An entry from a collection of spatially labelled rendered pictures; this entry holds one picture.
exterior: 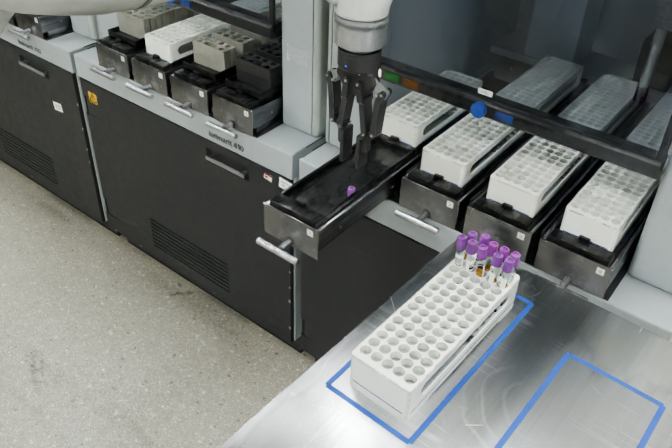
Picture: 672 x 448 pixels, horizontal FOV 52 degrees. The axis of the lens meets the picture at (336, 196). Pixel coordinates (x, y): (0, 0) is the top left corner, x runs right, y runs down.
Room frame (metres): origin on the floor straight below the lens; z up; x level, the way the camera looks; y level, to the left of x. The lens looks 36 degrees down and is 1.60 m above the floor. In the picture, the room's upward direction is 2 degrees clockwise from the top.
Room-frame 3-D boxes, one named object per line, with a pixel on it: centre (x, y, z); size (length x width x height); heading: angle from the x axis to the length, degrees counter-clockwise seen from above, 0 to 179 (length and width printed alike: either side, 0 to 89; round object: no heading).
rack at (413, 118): (1.43, -0.21, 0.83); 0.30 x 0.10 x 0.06; 143
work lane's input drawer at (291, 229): (1.29, -0.11, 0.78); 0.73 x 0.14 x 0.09; 143
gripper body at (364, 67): (1.11, -0.03, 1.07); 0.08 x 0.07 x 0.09; 53
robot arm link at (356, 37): (1.11, -0.03, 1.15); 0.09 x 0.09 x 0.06
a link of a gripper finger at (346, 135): (1.12, -0.02, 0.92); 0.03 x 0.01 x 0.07; 143
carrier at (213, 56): (1.63, 0.33, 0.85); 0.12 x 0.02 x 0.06; 54
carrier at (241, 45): (1.68, 0.29, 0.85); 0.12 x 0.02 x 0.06; 53
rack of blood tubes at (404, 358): (0.72, -0.16, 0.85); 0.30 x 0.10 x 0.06; 141
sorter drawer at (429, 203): (1.39, -0.38, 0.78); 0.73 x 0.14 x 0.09; 143
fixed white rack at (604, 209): (1.10, -0.54, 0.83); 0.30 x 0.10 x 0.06; 143
